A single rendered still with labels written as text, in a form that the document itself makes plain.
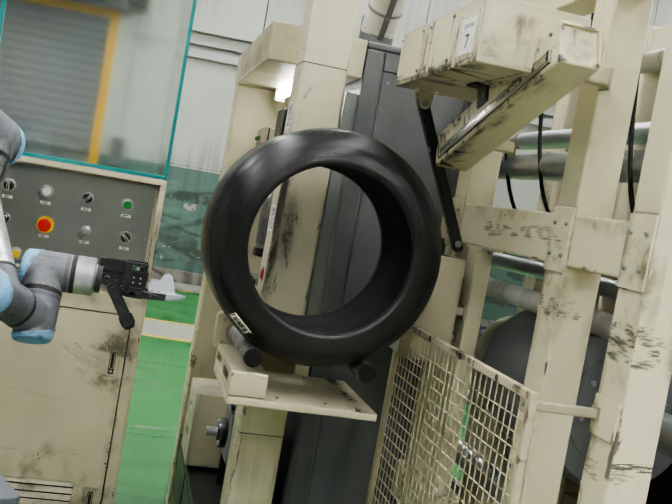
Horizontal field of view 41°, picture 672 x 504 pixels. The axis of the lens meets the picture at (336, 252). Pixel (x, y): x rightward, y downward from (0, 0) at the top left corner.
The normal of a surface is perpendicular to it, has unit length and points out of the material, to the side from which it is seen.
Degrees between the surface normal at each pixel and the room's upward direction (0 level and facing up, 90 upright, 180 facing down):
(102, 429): 90
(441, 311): 90
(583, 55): 72
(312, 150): 80
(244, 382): 90
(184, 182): 90
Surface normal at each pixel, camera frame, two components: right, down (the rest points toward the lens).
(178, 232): 0.15, 0.08
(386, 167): 0.31, -0.07
